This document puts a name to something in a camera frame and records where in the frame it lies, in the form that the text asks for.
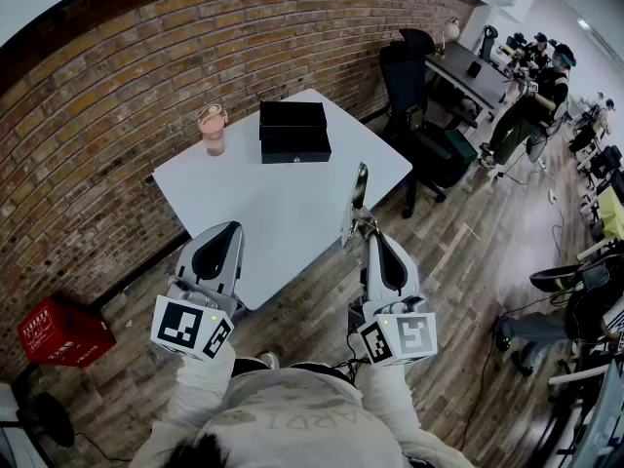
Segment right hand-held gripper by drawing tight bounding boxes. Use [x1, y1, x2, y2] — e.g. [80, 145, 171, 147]
[347, 233, 437, 368]

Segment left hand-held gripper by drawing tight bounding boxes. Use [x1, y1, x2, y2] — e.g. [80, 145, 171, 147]
[149, 220, 246, 363]

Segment clear glass piece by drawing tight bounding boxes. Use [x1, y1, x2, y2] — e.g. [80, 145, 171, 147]
[339, 161, 380, 250]

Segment person's left forearm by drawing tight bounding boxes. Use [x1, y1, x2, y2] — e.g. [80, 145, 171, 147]
[130, 341, 238, 468]

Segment person's right forearm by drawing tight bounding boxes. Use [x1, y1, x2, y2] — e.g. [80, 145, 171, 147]
[351, 356, 431, 439]

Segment pink drinking bottle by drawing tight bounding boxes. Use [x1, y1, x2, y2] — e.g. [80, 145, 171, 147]
[196, 104, 230, 158]

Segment green storage box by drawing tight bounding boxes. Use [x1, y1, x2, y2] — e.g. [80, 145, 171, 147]
[446, 129, 480, 166]

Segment black swivel chair grey base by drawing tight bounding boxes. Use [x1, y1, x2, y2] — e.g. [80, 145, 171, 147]
[495, 255, 624, 380]

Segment person's torso beige sweatshirt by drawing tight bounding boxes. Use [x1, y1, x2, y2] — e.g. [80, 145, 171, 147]
[129, 366, 477, 468]

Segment red plastic crate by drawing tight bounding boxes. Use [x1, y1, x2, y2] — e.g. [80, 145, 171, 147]
[17, 297, 118, 370]

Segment black office chair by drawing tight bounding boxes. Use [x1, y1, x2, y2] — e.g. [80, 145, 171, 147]
[378, 28, 480, 219]

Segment black floor fan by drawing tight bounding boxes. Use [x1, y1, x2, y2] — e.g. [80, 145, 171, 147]
[525, 114, 566, 166]

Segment dark grey desk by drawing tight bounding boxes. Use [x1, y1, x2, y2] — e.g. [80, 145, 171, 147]
[423, 40, 514, 125]

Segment yellow-green panel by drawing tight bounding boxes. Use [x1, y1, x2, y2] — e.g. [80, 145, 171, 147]
[596, 182, 624, 241]

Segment black round stand base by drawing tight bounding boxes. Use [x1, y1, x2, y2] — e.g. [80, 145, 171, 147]
[28, 391, 77, 449]

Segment white desk lamp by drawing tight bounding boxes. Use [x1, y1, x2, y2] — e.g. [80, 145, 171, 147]
[435, 16, 462, 59]

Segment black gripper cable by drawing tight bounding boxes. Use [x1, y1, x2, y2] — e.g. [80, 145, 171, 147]
[342, 299, 372, 385]

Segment black floor cable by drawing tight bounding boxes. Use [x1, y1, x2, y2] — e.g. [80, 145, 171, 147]
[71, 430, 134, 463]

